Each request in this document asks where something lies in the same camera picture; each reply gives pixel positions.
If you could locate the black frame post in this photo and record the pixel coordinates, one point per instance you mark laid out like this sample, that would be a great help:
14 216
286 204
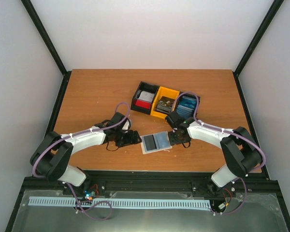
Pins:
271 13
29 7

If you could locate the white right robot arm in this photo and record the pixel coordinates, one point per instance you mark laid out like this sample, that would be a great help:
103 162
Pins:
240 151

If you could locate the black left frame post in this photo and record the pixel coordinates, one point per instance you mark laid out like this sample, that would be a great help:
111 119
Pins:
29 7

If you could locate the red and white card stack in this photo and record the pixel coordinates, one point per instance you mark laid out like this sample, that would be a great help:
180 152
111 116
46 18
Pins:
144 99

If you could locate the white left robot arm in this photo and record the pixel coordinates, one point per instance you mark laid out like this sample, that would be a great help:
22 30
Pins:
51 158

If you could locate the light blue cable duct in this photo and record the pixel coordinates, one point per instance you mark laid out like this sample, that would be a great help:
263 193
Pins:
122 203

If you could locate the beige card holder wallet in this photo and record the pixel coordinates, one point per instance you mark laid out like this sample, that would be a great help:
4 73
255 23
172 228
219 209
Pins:
156 150

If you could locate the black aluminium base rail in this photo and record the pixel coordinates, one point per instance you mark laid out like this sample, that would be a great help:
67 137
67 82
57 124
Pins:
193 184

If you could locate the grey card stack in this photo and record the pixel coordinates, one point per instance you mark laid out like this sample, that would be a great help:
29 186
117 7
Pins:
164 105

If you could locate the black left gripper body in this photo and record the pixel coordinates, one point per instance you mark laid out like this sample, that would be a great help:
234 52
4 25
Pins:
121 139

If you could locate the black right frame post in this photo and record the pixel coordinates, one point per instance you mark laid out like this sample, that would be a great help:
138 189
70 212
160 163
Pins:
271 13

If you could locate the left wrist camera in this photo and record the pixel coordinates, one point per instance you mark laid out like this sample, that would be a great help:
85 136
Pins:
127 125

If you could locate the blue card stack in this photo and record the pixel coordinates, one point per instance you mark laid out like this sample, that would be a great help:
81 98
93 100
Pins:
186 106

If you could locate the metal front plate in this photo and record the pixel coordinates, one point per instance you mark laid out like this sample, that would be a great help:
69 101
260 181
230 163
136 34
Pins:
245 213

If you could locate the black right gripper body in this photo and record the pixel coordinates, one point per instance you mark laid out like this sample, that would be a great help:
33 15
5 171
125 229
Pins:
177 139

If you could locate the black card bin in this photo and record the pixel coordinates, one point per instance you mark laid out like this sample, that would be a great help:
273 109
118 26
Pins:
143 86
192 96

